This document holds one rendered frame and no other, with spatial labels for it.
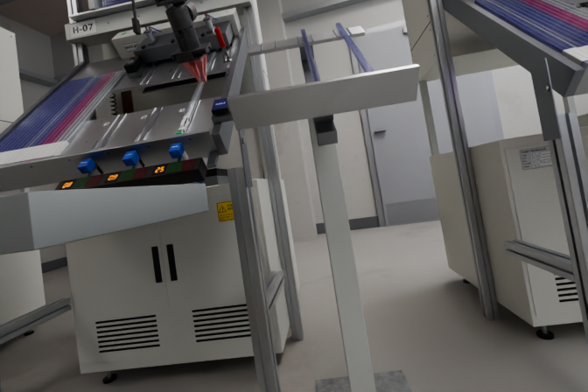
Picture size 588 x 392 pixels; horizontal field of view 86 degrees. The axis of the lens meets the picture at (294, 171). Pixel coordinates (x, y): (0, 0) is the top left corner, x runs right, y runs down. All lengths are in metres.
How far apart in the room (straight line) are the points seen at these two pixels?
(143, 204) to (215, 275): 0.78
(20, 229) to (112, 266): 0.99
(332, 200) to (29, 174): 0.75
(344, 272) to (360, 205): 2.78
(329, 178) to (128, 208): 0.55
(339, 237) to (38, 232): 0.64
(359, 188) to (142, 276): 2.74
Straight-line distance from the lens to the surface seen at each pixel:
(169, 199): 0.38
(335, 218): 0.79
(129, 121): 0.98
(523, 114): 3.94
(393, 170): 3.53
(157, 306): 1.22
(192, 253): 1.12
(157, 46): 1.28
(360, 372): 0.92
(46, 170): 0.97
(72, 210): 0.29
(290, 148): 3.50
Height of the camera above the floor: 0.58
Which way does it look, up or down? 3 degrees up
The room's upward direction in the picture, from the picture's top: 9 degrees counter-clockwise
